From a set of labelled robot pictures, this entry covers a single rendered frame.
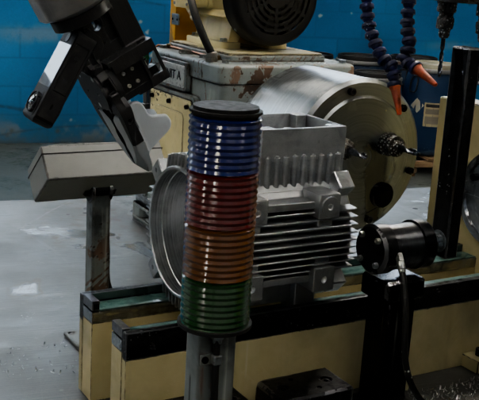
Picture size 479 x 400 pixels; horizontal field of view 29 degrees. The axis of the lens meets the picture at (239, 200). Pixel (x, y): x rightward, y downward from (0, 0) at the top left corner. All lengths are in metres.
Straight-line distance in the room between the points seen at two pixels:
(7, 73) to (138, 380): 5.69
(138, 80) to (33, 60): 5.62
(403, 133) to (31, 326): 0.66
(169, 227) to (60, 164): 0.16
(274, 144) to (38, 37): 5.64
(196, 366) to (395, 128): 0.81
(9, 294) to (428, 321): 0.66
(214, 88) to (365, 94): 0.28
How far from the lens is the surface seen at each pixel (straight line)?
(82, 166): 1.24
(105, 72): 1.07
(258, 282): 1.07
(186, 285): 0.78
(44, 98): 1.06
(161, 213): 1.18
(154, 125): 1.11
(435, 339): 1.32
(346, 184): 1.13
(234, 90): 1.61
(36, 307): 1.48
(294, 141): 1.11
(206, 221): 0.75
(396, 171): 1.56
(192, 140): 0.75
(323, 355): 1.20
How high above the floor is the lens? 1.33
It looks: 14 degrees down
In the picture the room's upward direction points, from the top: 3 degrees clockwise
